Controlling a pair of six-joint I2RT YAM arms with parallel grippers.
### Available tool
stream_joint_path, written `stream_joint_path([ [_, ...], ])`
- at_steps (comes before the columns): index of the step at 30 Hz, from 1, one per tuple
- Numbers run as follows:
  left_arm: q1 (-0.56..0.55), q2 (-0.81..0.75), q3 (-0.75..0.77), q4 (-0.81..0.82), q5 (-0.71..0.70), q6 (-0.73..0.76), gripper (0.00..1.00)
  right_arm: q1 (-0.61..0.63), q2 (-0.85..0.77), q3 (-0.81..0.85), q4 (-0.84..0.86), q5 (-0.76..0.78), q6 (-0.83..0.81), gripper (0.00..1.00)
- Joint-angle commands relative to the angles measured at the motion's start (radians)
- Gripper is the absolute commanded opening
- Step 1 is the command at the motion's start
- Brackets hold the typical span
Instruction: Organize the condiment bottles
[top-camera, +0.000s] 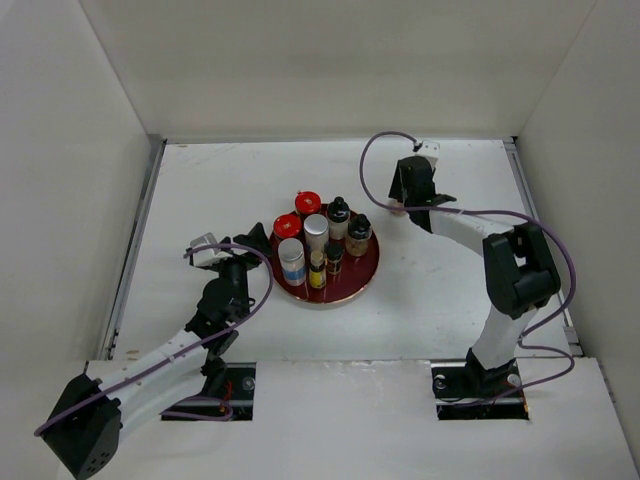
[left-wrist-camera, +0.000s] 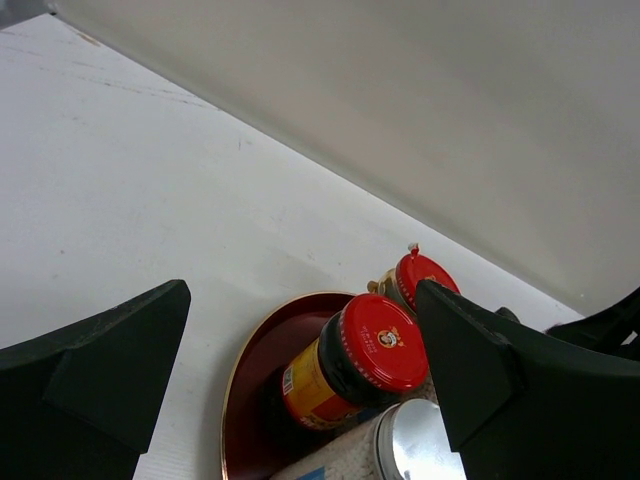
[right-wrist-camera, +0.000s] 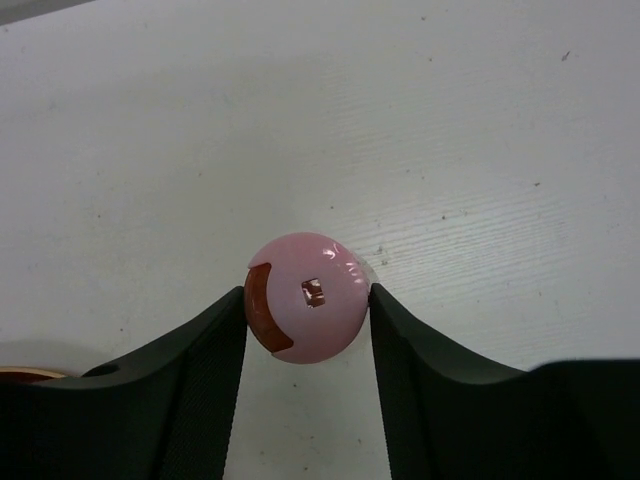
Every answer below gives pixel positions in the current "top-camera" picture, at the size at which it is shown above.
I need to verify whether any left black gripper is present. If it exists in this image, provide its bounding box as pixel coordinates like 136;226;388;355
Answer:
211;222;271;320

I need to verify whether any pink-cap spice shaker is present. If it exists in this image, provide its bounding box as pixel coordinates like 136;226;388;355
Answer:
389;202;406;216

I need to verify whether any peppercorn jar blue label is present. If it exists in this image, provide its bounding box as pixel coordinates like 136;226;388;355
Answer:
277;238;306;287

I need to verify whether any black-cap clear spice bottle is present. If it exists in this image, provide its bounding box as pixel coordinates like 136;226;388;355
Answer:
326;196;351;241

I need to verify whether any red-lid chili sauce jar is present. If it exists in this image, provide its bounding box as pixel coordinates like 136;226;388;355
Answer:
273;213;302;242

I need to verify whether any small yellow-label oil bottle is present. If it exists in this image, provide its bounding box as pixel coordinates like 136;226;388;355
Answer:
308;250;326;289

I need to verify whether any small dark-cap brown spice jar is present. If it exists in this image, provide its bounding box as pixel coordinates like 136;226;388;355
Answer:
325;243;343;276

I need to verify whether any peppercorn jar silver lid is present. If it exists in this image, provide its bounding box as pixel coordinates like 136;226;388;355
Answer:
303;214;329;254

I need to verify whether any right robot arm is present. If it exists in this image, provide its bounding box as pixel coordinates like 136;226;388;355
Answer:
388;155;561;397

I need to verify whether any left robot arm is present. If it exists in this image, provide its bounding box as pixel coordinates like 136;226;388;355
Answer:
34;223;273;479

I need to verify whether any round red lacquer tray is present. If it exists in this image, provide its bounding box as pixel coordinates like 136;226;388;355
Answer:
269;210;380;304

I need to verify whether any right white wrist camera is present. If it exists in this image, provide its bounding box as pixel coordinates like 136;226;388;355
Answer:
413;140;441;168

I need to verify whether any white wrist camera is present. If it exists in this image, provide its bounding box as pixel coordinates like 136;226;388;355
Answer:
186;232;232;269
413;140;441;168

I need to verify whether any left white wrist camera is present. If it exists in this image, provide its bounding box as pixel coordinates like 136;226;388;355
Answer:
186;232;232;269

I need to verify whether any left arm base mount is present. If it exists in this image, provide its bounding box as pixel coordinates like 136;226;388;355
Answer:
161;363;257;422

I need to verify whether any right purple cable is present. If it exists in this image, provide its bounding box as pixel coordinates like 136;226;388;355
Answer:
359;130;577;406

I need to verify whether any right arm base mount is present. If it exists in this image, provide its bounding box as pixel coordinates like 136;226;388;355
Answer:
431;361;529;421

